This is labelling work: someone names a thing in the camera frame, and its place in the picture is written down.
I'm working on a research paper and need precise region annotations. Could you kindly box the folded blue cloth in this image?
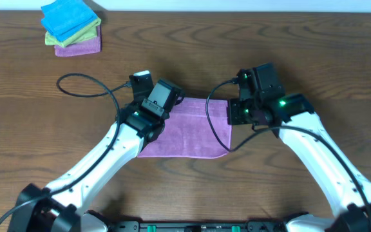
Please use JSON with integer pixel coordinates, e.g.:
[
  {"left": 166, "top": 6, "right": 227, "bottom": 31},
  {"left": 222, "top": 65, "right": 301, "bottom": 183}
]
[{"left": 41, "top": 0, "right": 99, "bottom": 42}]

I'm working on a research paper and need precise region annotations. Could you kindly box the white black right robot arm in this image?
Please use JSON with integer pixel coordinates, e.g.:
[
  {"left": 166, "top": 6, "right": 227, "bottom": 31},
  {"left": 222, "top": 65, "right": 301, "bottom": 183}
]
[{"left": 227, "top": 63, "right": 371, "bottom": 231}]

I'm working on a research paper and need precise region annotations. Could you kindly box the folded purple cloth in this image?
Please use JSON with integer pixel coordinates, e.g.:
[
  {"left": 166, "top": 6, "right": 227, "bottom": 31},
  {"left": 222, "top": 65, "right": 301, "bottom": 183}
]
[{"left": 54, "top": 25, "right": 101, "bottom": 57}]

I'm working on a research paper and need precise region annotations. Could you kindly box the folded green cloth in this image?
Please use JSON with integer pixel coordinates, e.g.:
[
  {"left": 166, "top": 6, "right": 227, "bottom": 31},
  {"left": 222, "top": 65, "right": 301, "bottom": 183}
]
[{"left": 44, "top": 17, "right": 101, "bottom": 48}]

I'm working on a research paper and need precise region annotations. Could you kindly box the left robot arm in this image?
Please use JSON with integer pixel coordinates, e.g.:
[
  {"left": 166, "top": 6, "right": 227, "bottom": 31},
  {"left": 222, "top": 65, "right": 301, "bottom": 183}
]
[{"left": 8, "top": 77, "right": 184, "bottom": 232}]

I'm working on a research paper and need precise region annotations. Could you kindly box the purple microfiber cloth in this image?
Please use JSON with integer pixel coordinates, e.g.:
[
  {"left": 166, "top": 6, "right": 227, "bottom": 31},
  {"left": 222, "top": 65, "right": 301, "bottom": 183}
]
[{"left": 138, "top": 98, "right": 232, "bottom": 159}]

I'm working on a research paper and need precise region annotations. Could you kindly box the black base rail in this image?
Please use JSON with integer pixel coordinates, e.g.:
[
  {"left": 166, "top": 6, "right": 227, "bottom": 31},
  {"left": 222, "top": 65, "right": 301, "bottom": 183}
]
[{"left": 108, "top": 220, "right": 287, "bottom": 232}]

